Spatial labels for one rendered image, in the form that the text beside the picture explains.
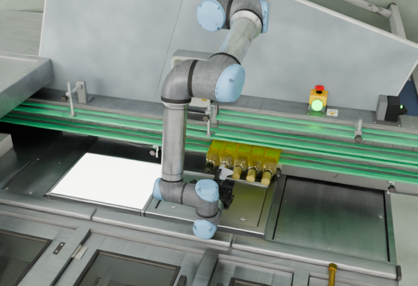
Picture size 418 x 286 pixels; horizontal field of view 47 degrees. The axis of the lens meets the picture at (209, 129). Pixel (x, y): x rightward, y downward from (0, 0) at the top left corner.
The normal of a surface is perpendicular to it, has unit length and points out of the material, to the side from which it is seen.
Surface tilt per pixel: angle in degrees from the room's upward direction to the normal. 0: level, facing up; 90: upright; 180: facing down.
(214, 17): 10
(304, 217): 91
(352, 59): 0
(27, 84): 90
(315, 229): 91
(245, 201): 90
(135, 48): 0
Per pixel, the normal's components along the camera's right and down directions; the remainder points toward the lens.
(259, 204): 0.01, -0.87
